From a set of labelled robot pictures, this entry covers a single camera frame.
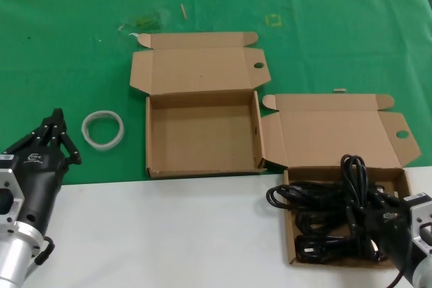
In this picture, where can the empty open cardboard box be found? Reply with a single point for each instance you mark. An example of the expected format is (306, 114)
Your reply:
(202, 126)

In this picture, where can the translucent tape roll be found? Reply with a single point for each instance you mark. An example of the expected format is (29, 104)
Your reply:
(119, 126)

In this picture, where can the green table cloth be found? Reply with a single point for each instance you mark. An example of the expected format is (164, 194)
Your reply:
(67, 65)

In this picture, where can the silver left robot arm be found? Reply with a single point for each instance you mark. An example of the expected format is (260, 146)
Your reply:
(13, 257)

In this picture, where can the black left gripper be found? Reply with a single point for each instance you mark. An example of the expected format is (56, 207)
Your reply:
(40, 180)

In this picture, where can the small white paper scrap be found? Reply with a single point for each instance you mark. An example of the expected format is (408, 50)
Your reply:
(133, 34)

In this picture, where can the clear plastic wrapper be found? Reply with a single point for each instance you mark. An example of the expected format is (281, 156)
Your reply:
(145, 21)

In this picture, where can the small grey flat piece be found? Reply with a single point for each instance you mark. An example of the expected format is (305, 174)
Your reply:
(339, 90)

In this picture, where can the small wooden stick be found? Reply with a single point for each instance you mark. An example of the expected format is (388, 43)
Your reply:
(184, 11)

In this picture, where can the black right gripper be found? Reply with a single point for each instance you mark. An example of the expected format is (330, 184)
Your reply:
(395, 234)

